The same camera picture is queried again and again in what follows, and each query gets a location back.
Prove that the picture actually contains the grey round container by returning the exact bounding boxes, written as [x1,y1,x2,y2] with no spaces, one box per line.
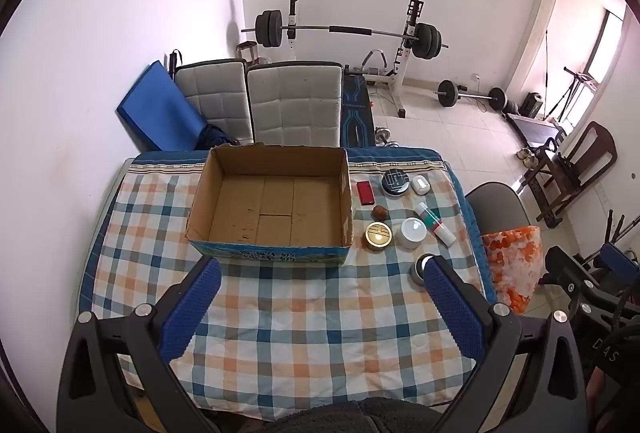
[410,254,437,287]

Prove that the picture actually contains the grey round-backed chair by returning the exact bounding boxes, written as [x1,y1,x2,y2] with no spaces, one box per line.
[465,182,532,240]

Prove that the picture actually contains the blue foam mat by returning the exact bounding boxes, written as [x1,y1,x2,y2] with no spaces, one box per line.
[116,61,209,153]

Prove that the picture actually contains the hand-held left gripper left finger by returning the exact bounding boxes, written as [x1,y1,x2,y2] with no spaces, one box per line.
[56,256,223,433]

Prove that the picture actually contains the white quilted chair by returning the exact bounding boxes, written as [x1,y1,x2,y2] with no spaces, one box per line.
[175,58,254,147]
[246,61,345,149]

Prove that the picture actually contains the short barbell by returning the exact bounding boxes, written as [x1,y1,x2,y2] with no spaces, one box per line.
[434,80,509,112]

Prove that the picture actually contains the dark wooden chair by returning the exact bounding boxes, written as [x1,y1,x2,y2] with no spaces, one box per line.
[520,121,619,229]

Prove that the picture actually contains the white round jar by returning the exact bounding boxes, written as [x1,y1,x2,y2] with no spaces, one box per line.
[399,217,428,250]

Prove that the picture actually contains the gold round tin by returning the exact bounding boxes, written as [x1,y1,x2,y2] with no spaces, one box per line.
[364,221,394,253]

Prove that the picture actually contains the chrome dumbbells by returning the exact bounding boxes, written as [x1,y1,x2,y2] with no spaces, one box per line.
[372,127,401,148]

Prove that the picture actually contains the silver exercise frame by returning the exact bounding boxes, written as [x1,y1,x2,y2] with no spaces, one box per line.
[360,49,389,77]

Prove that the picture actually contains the long barbell with black plates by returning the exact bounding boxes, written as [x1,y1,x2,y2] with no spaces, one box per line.
[241,10,449,62]

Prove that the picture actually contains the small brown stool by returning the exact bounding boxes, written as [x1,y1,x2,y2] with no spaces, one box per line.
[236,42,261,67]

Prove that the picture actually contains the window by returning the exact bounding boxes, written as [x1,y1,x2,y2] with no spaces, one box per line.
[584,7,629,85]

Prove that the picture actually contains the white green red tube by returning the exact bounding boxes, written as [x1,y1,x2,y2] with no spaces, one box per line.
[414,202,455,247]

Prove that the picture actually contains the black speaker box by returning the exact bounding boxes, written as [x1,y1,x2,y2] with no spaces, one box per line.
[520,92,544,119]

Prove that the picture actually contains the white barbell rack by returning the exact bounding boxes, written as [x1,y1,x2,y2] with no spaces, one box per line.
[284,0,427,119]

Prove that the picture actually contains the orange white patterned bag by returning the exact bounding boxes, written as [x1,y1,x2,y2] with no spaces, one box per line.
[481,225,544,317]

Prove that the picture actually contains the dark blue cloth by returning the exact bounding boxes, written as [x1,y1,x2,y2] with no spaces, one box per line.
[196,123,241,150]

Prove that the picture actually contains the black mat with blue lines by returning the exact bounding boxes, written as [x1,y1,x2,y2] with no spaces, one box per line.
[340,72,376,148]

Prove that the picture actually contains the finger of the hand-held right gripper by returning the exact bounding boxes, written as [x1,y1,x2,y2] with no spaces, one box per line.
[600,241,640,281]
[544,245,603,310]

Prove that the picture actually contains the plaid blue-bordered tablecloth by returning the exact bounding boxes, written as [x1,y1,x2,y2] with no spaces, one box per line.
[80,146,499,415]

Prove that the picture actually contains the black round tin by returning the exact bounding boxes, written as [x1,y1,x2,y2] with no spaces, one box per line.
[381,169,412,197]

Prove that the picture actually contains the cardboard box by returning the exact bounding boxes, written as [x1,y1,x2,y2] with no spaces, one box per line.
[185,144,354,266]

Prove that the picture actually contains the black treadmill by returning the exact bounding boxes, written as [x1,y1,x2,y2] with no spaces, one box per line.
[505,110,567,150]

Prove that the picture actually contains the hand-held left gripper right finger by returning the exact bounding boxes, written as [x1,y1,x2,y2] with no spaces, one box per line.
[423,255,588,433]

